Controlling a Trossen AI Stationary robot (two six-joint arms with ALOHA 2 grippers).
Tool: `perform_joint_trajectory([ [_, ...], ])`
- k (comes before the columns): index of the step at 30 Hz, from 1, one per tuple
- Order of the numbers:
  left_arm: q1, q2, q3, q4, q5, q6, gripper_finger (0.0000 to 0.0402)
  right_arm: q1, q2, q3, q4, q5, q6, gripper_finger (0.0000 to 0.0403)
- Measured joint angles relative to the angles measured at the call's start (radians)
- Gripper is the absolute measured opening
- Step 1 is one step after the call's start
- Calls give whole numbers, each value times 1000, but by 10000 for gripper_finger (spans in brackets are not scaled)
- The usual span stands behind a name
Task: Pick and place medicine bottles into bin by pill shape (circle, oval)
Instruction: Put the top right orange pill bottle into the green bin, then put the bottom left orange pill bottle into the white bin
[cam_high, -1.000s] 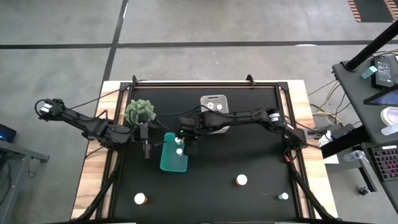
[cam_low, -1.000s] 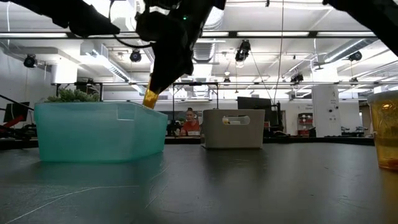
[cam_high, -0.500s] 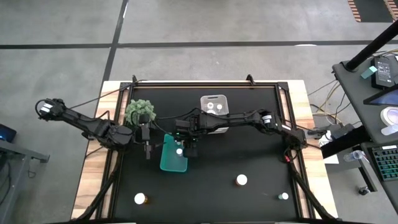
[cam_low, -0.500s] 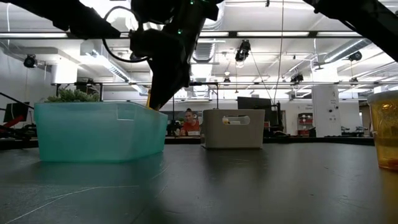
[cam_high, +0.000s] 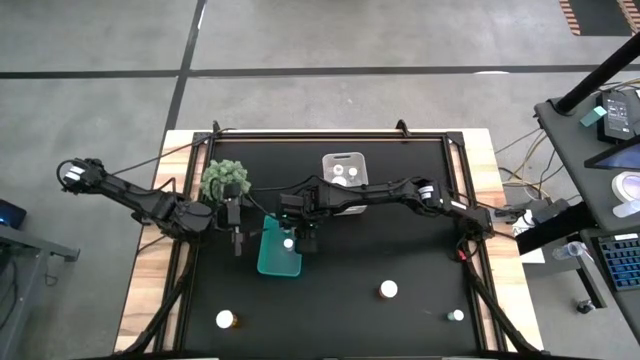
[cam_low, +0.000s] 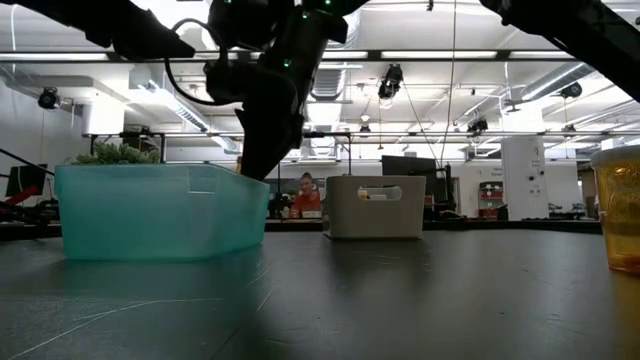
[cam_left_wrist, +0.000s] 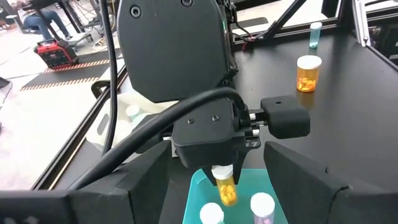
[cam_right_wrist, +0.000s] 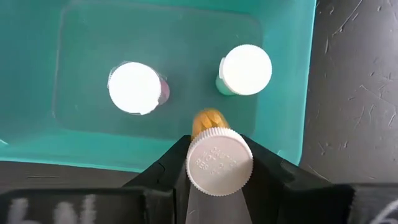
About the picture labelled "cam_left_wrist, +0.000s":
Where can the person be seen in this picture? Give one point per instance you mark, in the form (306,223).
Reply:
(40,20)

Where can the teal plastic bin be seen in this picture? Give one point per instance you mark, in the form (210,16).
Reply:
(248,183)

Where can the black mat with orange stripes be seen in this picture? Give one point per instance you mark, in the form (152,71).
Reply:
(62,79)

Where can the silver aluminium profile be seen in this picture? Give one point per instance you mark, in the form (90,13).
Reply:
(360,21)

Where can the teal pill bottle white cap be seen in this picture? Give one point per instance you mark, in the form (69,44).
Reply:
(315,35)

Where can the black diagonal frame strut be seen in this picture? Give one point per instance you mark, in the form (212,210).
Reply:
(280,19)

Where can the small orange pill bottle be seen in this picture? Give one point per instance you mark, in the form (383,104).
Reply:
(226,190)

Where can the black frame hook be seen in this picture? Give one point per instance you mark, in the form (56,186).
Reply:
(101,88)

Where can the red portable generator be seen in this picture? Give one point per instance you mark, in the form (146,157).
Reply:
(56,55)

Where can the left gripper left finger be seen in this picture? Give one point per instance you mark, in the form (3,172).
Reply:
(146,177)

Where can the small clear vial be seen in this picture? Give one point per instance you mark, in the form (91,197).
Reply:
(262,207)

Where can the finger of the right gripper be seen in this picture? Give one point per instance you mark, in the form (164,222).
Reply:
(284,116)
(146,123)

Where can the red connector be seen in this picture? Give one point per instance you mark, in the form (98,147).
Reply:
(248,42)

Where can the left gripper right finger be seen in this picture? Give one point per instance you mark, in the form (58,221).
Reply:
(295,177)

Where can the large orange pill bottle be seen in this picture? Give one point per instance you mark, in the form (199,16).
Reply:
(308,77)

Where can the clear pill bottle white cap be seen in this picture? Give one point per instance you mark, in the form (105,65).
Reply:
(211,213)

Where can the white plastic bin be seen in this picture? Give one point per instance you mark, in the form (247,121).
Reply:
(124,132)

